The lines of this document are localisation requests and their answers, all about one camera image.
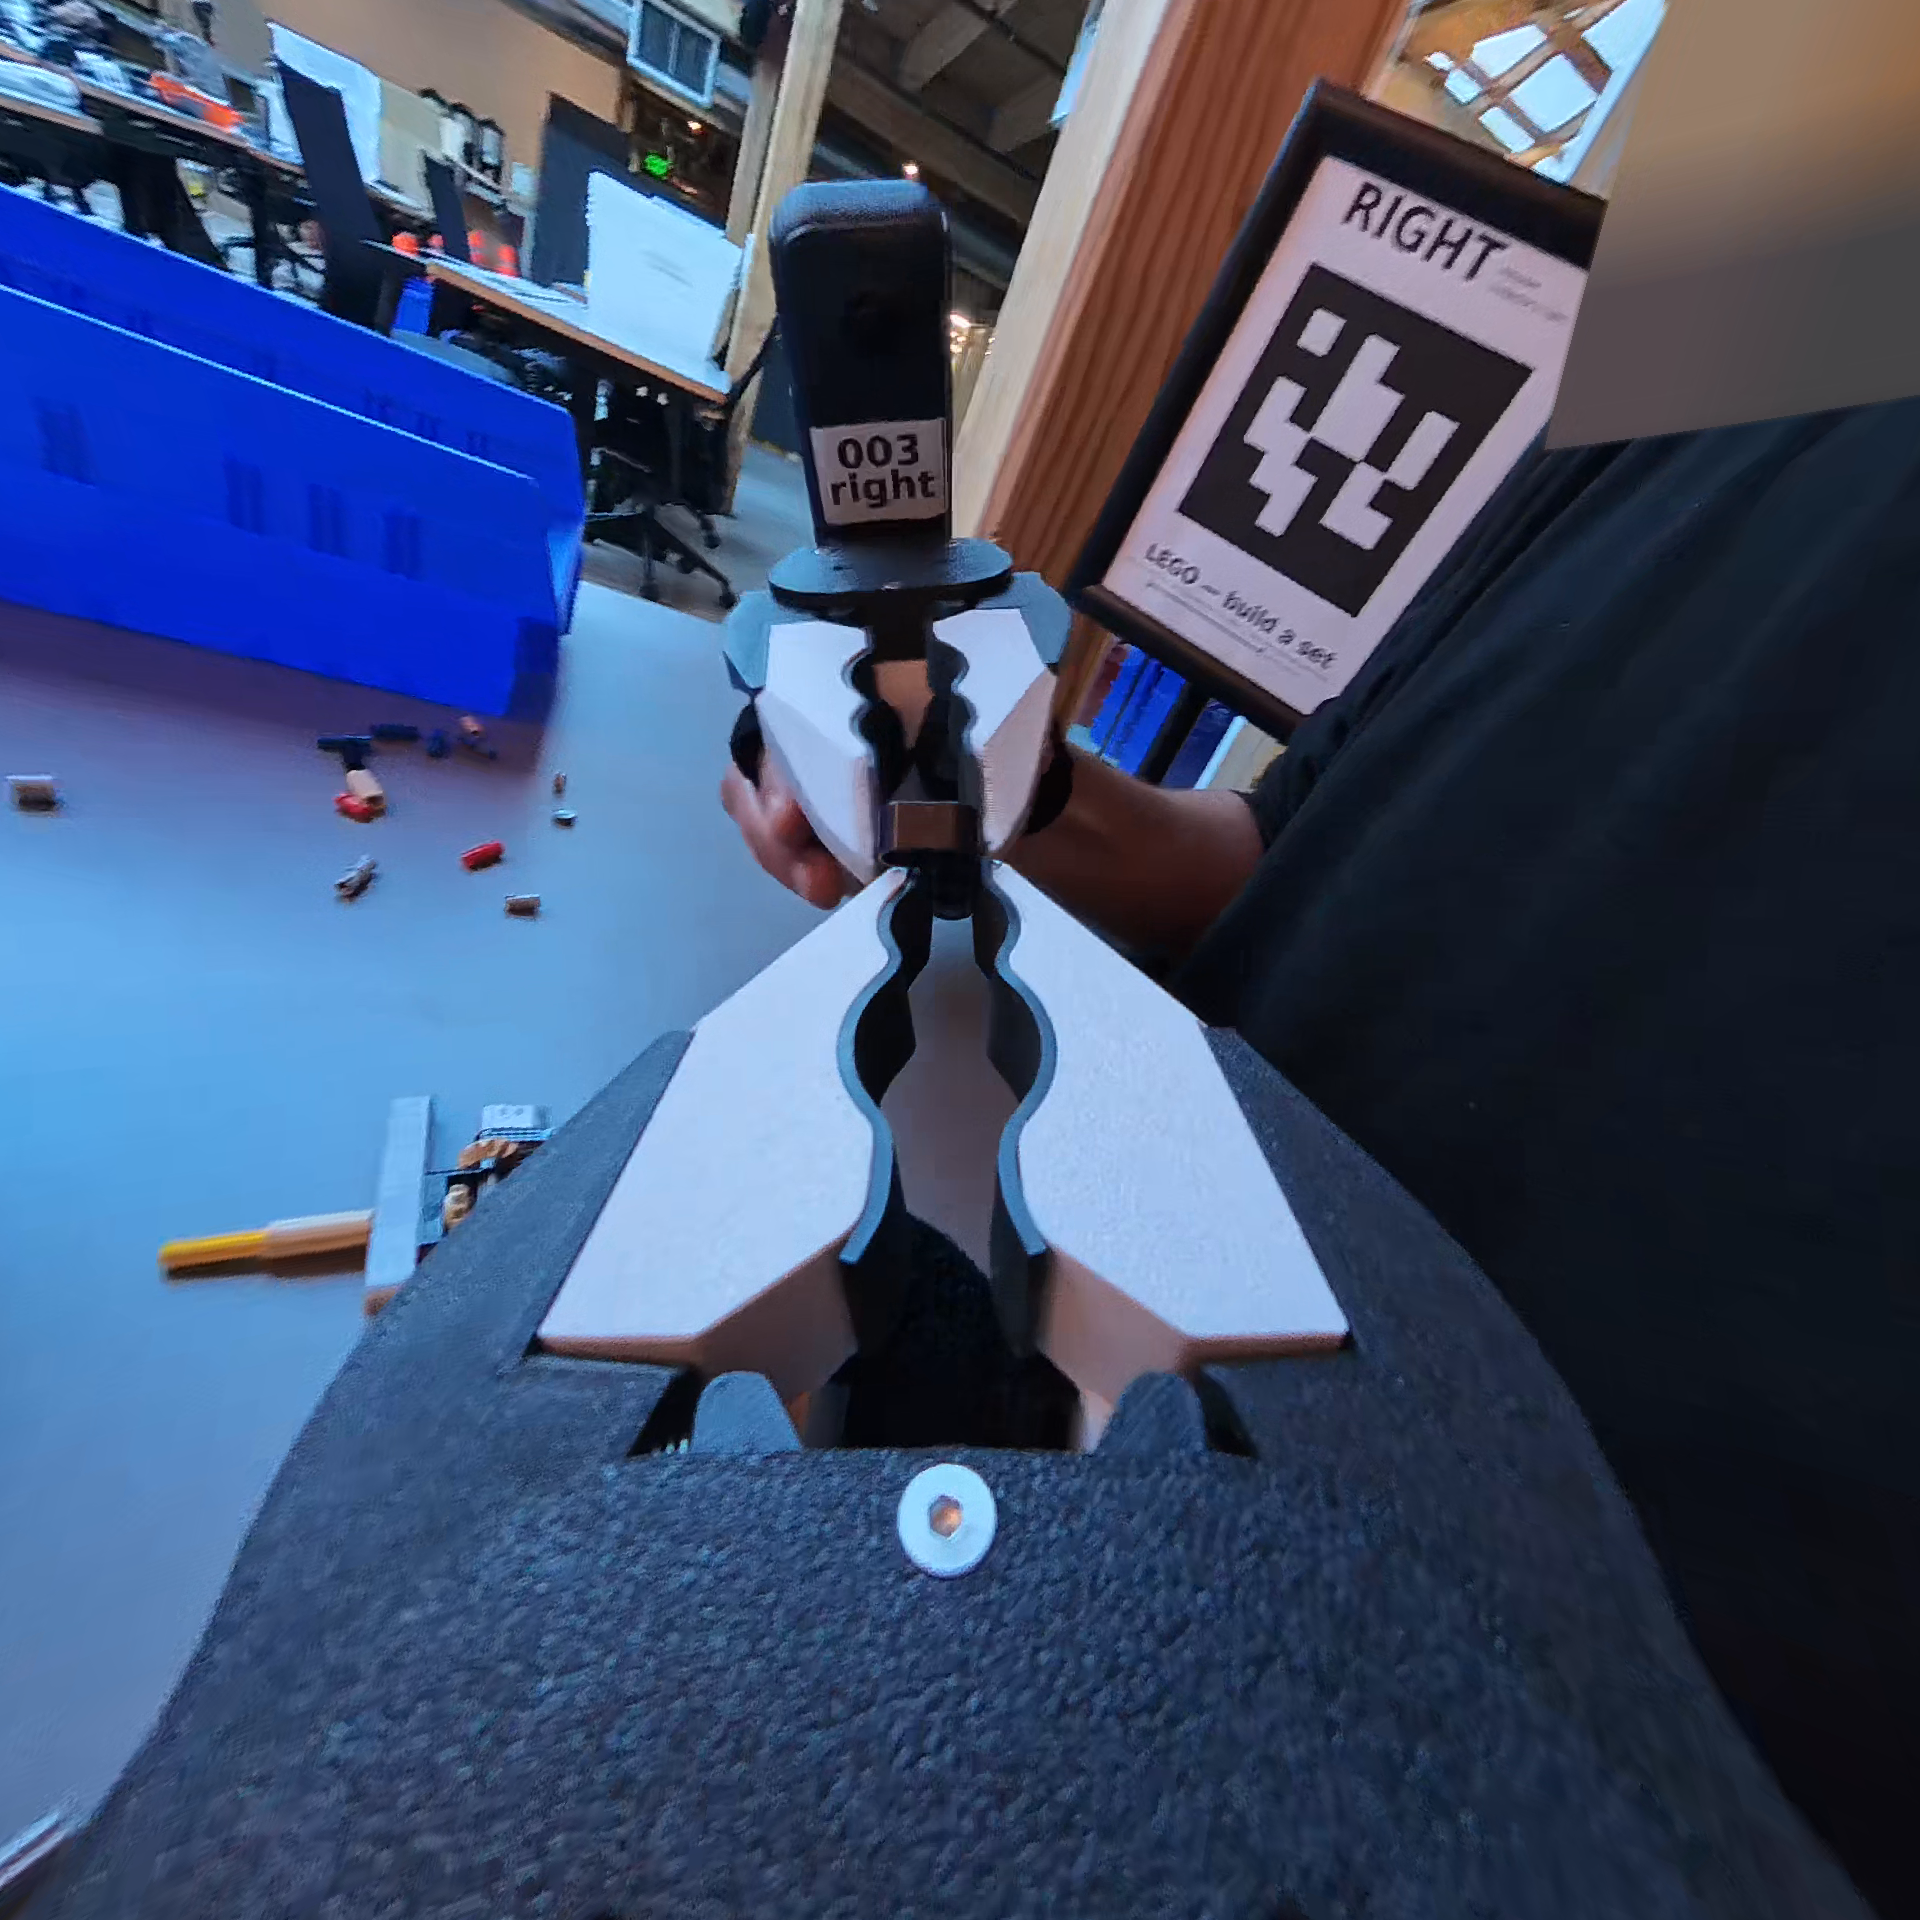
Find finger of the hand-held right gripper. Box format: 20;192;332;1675
753;621;888;885
937;603;1057;869

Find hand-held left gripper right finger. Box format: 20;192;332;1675
972;862;1354;1443

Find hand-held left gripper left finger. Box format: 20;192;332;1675
535;862;933;1443

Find grey black lego gear assembly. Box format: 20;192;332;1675
158;1094;557;1314

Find person's right forearm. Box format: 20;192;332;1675
997;749;1261;961

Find scattered small lego pieces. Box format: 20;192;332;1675
7;720;586;920

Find person's right hand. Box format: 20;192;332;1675
720;753;866;913

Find stack of blue crates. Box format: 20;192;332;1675
1087;645;1247;787

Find beige pillar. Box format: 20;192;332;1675
720;0;846;376

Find white board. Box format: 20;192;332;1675
575;169;748;400

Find black office chair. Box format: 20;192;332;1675
277;58;399;302
584;322;781;601

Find background wooden desk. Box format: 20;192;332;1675
428;256;735;407

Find black framed marker sign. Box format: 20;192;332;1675
1064;78;1609;741

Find blue plastic bin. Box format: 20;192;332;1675
0;187;586;721

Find wall vent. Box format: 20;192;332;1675
625;0;725;106

